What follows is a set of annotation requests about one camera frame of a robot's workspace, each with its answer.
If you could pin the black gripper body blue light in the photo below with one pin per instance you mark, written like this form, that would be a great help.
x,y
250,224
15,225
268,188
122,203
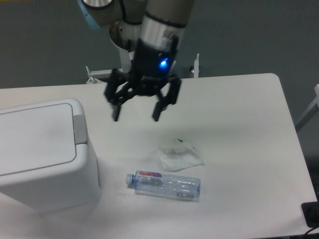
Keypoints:
x,y
151,68

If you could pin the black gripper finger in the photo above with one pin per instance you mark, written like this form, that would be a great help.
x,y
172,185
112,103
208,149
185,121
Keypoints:
x,y
170,98
120,88

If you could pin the grey trash can push button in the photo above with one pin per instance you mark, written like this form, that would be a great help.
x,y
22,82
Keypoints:
x,y
80,129

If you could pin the white plastic trash can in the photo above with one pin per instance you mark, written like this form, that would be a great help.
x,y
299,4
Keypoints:
x,y
40,164

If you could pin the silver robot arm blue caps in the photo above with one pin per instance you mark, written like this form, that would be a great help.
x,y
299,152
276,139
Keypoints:
x,y
148,34

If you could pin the white crumpled plastic wrapper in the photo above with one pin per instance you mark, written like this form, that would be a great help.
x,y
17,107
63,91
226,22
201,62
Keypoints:
x,y
181,155

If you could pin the clear plastic water bottle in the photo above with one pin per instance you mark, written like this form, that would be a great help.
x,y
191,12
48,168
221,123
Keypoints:
x,y
164,185

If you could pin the black device at table edge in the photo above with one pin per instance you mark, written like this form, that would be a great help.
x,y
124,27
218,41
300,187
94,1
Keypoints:
x,y
311,213

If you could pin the white metal base frame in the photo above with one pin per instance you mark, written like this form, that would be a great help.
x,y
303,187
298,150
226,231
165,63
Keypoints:
x,y
100,76

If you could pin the white frame at right edge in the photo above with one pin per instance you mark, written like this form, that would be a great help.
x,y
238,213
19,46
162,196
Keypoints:
x,y
309,111

